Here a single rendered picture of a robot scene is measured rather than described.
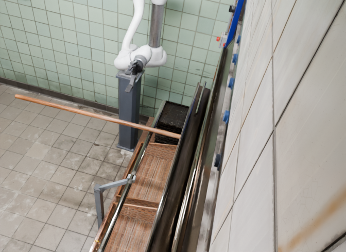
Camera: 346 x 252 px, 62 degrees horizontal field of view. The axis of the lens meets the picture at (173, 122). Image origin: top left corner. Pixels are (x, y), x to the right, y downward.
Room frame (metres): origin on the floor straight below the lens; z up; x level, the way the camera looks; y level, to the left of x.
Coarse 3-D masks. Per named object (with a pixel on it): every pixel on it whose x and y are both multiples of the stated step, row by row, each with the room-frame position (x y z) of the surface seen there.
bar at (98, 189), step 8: (160, 112) 1.53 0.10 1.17; (144, 144) 1.20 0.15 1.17; (144, 152) 1.15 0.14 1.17; (136, 160) 1.07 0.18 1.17; (136, 168) 1.01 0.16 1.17; (128, 176) 0.95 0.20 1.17; (96, 184) 0.99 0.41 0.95; (112, 184) 0.95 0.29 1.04; (120, 184) 0.95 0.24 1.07; (128, 184) 0.89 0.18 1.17; (96, 192) 0.96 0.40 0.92; (128, 192) 0.85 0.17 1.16; (96, 200) 0.96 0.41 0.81; (120, 200) 0.79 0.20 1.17; (96, 208) 0.96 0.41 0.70; (120, 208) 0.75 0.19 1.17; (104, 216) 0.99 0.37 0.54; (112, 216) 0.69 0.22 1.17; (112, 224) 0.65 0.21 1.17; (104, 240) 0.57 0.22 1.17; (104, 248) 0.53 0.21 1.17
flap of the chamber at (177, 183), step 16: (208, 96) 1.52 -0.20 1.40; (192, 112) 1.32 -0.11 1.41; (192, 128) 1.19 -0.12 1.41; (192, 144) 1.07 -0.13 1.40; (192, 160) 0.97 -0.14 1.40; (176, 176) 0.84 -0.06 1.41; (176, 192) 0.75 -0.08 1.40; (176, 208) 0.67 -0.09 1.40; (160, 224) 0.58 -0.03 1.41; (176, 224) 0.60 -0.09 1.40; (160, 240) 0.51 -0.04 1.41
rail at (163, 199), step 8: (192, 104) 1.37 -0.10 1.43; (184, 128) 1.15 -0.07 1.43; (184, 136) 1.10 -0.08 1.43; (176, 152) 0.97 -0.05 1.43; (176, 160) 0.92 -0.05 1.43; (168, 176) 0.82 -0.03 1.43; (168, 184) 0.77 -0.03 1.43; (160, 208) 0.64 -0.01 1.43; (160, 216) 0.61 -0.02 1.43; (152, 232) 0.53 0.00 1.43; (152, 240) 0.50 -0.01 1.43
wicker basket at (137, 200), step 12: (156, 144) 1.58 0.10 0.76; (168, 144) 1.57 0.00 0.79; (144, 156) 1.57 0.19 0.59; (156, 156) 1.58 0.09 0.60; (168, 156) 1.56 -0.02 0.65; (132, 168) 1.40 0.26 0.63; (144, 168) 1.44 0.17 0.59; (156, 168) 1.47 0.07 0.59; (168, 168) 1.49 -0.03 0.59; (144, 180) 1.33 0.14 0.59; (156, 180) 1.34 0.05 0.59; (120, 192) 1.13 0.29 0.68; (132, 192) 1.20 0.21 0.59; (144, 192) 1.22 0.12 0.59; (156, 192) 1.24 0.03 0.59; (132, 204) 1.05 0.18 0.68; (144, 204) 1.04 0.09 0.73; (156, 204) 1.03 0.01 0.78
